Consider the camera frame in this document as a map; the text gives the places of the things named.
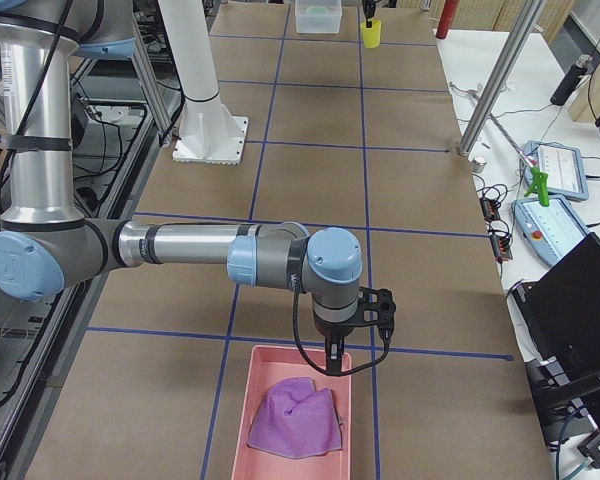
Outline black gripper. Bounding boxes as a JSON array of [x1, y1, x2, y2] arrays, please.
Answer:
[[314, 314, 357, 376]]

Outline yellow plastic cup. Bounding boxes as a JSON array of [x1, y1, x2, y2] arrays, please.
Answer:
[[360, 19, 382, 49]]

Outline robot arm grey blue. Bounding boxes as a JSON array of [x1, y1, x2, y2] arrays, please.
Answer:
[[0, 1, 363, 376]]

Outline pale green bowl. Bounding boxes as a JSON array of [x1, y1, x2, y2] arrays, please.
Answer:
[[306, 5, 329, 15]]

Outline near blue teach pendant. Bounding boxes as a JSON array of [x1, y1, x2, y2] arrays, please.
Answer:
[[512, 194, 590, 267]]

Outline pink plastic bin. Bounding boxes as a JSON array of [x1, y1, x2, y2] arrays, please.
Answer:
[[231, 345, 352, 479]]

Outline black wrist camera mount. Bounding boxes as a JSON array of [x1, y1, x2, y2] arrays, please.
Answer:
[[354, 287, 396, 338]]

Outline black monitor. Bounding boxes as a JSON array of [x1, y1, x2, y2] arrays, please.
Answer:
[[513, 233, 600, 429]]

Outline translucent white plastic box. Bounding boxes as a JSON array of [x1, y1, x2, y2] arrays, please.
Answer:
[[294, 0, 342, 34]]

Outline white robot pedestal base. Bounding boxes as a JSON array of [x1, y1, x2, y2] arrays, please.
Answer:
[[159, 0, 249, 165]]

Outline blue teach pendant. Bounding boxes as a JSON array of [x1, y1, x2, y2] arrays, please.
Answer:
[[523, 140, 589, 201], [512, 194, 590, 267]]

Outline purple cloth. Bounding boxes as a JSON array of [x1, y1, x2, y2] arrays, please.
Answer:
[[247, 377, 342, 460]]

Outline red cylinder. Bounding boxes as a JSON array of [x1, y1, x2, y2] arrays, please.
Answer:
[[435, 0, 460, 40]]

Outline small metal cylinder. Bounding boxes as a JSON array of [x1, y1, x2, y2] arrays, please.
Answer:
[[471, 156, 487, 174]]

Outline far blue teach pendant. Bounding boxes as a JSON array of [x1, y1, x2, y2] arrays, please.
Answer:
[[523, 140, 589, 201]]

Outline aluminium frame post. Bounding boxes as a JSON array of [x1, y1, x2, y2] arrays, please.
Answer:
[[457, 0, 546, 157]]

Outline green handled reacher grabber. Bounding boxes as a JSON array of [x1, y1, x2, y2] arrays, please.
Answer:
[[449, 82, 552, 207]]

